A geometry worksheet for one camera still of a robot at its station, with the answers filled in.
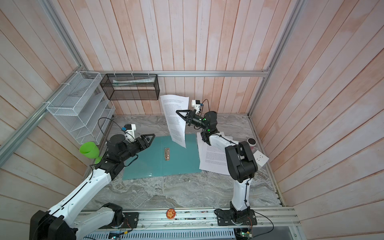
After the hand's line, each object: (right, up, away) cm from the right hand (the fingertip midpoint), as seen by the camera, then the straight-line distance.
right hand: (176, 113), depth 77 cm
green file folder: (-10, -27, +19) cm, 34 cm away
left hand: (-12, -14, -1) cm, 18 cm away
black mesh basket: (-35, +22, +27) cm, 49 cm away
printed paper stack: (+21, -28, +19) cm, 40 cm away
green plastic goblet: (-47, -20, +3) cm, 52 cm away
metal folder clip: (-8, -25, +21) cm, 33 cm away
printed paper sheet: (-3, +6, +3) cm, 7 cm away
